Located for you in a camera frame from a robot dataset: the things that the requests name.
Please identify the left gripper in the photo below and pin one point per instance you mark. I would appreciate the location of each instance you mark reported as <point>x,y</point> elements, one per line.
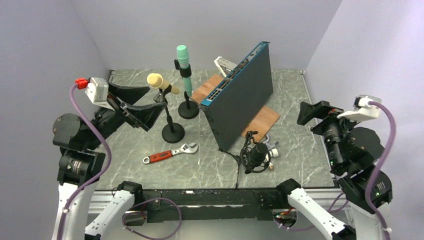
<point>145,115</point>

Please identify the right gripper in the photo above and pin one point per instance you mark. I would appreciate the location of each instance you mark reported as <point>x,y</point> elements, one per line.
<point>320,109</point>

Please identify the yellow microphone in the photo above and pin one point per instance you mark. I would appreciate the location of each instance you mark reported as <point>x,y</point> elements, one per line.
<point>155,80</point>

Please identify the green microphone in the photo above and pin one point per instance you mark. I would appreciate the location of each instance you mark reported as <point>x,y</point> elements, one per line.
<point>182,56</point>

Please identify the black shock mount tripod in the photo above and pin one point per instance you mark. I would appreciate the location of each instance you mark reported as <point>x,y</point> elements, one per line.
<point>243,158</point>

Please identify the black microphone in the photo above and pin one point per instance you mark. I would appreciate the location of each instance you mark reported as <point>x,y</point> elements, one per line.
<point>258,154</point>

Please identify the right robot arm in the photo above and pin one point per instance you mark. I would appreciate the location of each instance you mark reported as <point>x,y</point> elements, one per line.
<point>355,156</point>

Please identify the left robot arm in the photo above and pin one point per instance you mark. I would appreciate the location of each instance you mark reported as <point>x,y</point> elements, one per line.
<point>85,156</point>

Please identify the wooden board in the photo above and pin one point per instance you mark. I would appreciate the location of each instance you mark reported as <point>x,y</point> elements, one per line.
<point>262,122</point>

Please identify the white plastic connector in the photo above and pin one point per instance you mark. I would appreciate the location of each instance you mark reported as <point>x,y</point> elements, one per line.
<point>272,149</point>

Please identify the red adjustable wrench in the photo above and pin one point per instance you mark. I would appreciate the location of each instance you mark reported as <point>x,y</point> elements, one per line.
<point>186,148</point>

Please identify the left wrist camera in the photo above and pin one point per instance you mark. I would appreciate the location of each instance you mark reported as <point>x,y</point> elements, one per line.
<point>97,92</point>

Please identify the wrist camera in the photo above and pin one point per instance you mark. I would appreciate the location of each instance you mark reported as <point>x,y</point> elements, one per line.
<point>97,92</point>
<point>363,110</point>

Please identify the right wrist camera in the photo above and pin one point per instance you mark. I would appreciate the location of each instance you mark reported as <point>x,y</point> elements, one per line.
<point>363,110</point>

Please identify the blue network switch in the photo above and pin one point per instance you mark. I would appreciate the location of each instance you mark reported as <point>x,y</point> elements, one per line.
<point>235,101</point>

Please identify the white metal bracket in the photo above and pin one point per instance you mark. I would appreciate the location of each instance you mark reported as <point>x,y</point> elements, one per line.
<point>224,66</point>

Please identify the black base frame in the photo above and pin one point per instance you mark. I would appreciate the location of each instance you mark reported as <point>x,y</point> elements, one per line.
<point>210,204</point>

